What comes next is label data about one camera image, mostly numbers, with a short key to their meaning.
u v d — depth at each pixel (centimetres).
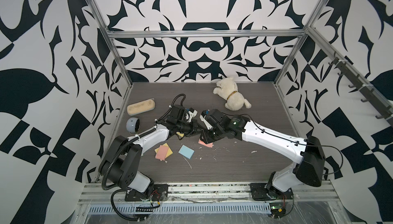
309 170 40
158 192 73
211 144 79
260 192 74
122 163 44
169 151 87
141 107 102
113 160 39
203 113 71
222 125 58
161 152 87
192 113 81
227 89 104
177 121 70
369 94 55
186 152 88
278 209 71
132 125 89
